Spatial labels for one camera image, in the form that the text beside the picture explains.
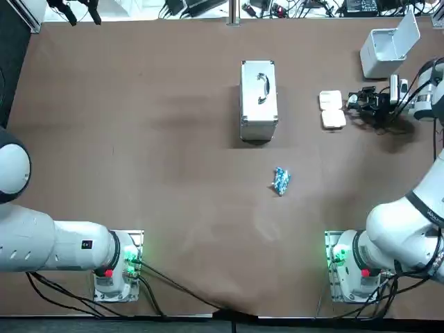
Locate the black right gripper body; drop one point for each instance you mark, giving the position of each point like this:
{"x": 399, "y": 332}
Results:
{"x": 384, "y": 102}

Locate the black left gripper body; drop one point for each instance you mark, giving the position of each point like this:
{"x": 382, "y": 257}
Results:
{"x": 73, "y": 2}

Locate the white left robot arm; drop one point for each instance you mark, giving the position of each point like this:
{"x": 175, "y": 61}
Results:
{"x": 69, "y": 246}

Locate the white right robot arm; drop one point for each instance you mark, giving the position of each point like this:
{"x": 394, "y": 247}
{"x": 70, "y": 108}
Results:
{"x": 399, "y": 225}

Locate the white plastic pill box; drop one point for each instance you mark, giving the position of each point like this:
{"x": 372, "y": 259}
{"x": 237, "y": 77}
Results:
{"x": 332, "y": 114}

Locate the white bin with lid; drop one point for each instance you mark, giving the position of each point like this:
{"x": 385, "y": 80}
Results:
{"x": 374, "y": 62}

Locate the large labelled black power adapter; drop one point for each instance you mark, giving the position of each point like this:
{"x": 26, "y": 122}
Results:
{"x": 364, "y": 5}

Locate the blue white blister packet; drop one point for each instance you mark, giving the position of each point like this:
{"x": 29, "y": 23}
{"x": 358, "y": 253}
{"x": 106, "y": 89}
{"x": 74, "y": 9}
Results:
{"x": 281, "y": 181}

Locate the silver aluminium first aid case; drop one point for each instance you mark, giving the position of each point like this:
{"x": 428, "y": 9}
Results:
{"x": 253, "y": 104}

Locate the white aluminium profile rail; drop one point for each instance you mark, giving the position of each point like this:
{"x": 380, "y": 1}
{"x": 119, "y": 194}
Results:
{"x": 31, "y": 17}

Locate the aluminium frame post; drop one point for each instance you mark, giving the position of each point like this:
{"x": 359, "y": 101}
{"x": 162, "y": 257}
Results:
{"x": 233, "y": 12}

